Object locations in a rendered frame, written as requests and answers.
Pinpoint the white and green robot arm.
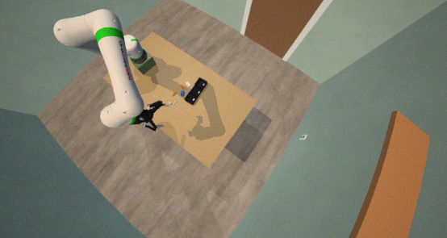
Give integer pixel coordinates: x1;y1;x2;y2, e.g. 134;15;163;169
53;9;147;127

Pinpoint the black rack of bins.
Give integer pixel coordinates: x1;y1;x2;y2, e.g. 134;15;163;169
185;78;207;105

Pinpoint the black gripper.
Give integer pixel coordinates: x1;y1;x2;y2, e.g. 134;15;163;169
142;100;167;131

